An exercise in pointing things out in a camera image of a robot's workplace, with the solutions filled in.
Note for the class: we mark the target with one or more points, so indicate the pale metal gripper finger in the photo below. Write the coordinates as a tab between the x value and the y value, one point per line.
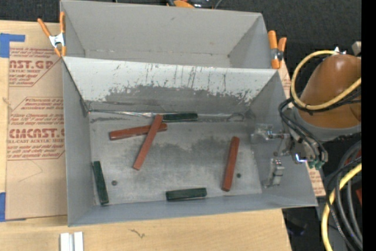
276	174
261	133

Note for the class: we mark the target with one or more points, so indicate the red-brown flat block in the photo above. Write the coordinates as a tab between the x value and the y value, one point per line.
231	164
147	144
126	132

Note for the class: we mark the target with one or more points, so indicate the grey metal bin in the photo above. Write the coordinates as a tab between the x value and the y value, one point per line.
188	155

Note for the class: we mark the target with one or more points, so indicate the dark green flat block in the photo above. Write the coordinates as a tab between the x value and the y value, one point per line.
186	194
100	183
180	117

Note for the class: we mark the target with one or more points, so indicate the brown cardboard board red print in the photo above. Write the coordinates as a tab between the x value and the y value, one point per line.
35	179

